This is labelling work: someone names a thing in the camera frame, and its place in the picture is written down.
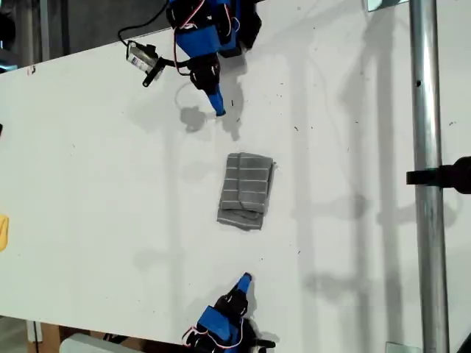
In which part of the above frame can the grey white-striped towel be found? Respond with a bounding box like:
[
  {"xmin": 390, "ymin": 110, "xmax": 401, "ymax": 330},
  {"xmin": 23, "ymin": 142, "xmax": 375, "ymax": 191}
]
[{"xmin": 216, "ymin": 151, "xmax": 277, "ymax": 232}]

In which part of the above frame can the white box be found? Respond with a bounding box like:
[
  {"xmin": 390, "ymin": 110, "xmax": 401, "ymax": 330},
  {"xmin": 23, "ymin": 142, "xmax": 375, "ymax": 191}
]
[{"xmin": 58, "ymin": 333, "xmax": 148, "ymax": 353}]

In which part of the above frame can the grey metal pole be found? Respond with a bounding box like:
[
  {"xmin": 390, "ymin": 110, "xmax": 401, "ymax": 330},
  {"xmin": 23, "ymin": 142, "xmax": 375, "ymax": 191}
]
[{"xmin": 38, "ymin": 0, "xmax": 51, "ymax": 62}]

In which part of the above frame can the wooden board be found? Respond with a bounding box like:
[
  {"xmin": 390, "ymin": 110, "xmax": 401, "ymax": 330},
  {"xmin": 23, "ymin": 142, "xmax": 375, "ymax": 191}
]
[{"xmin": 36, "ymin": 323, "xmax": 62, "ymax": 353}]

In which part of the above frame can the dark round background object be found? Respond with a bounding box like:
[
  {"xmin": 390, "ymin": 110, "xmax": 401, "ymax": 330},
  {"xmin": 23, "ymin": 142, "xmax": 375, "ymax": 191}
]
[{"xmin": 0, "ymin": 10, "xmax": 16, "ymax": 51}]

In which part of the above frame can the black clamp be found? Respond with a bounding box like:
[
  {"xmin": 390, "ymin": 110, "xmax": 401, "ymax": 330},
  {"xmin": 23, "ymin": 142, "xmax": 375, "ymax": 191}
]
[{"xmin": 406, "ymin": 156, "xmax": 471, "ymax": 195}]

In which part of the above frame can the yellow object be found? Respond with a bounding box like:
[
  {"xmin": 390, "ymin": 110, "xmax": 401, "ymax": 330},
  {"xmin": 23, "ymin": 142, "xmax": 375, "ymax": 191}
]
[{"xmin": 0, "ymin": 214, "xmax": 10, "ymax": 253}]

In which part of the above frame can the black camera stalk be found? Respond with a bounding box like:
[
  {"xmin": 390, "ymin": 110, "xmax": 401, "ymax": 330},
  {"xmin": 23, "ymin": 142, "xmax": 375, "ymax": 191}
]
[{"xmin": 142, "ymin": 57, "xmax": 191, "ymax": 88}]

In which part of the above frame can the black camera box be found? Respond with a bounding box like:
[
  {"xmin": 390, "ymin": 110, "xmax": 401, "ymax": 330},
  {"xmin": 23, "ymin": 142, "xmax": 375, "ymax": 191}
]
[
  {"xmin": 252, "ymin": 338, "xmax": 277, "ymax": 353},
  {"xmin": 127, "ymin": 40, "xmax": 159, "ymax": 73}
]

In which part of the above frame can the black camera cable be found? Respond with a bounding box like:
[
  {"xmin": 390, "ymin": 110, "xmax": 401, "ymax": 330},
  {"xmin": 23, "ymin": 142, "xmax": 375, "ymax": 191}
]
[{"xmin": 117, "ymin": 0, "xmax": 174, "ymax": 47}]

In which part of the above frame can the steel post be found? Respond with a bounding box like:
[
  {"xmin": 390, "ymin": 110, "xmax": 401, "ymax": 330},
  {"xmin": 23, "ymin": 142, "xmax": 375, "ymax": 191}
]
[{"xmin": 408, "ymin": 0, "xmax": 450, "ymax": 353}]

